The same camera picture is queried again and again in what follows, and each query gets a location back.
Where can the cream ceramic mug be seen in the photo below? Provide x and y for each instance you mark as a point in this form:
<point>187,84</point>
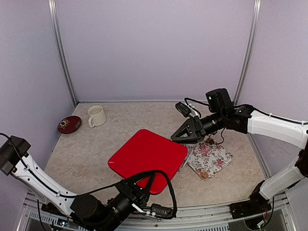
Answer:
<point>97,116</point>

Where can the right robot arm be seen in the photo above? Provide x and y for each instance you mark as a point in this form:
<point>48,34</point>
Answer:
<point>247,119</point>

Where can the red floral saucer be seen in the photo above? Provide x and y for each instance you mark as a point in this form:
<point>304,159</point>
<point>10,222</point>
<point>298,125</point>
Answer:
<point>69,124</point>

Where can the red box lid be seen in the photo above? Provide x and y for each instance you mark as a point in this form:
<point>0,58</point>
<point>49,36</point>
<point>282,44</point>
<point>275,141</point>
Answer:
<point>146,151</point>

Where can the left aluminium frame post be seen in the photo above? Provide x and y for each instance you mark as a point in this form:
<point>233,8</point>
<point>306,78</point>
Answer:
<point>61,52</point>

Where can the floral rectangular tray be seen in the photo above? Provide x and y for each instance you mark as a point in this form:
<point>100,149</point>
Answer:
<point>206,157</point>

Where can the brown sweet chocolate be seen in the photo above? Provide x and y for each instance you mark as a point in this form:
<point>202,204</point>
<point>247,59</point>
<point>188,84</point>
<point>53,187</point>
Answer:
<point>204,176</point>

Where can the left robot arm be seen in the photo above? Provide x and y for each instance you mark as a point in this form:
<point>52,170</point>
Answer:
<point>84,209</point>

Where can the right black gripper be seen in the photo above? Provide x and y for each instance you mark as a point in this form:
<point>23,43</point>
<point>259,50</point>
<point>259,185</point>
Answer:
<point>194,128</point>

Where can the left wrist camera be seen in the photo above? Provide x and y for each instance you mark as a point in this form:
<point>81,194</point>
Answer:
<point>158,211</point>

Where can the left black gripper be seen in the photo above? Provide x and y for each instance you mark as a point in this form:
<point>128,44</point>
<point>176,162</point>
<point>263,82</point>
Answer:
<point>134,194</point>

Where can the aluminium table front rail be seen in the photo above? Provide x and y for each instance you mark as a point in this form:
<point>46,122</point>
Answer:
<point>195,218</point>

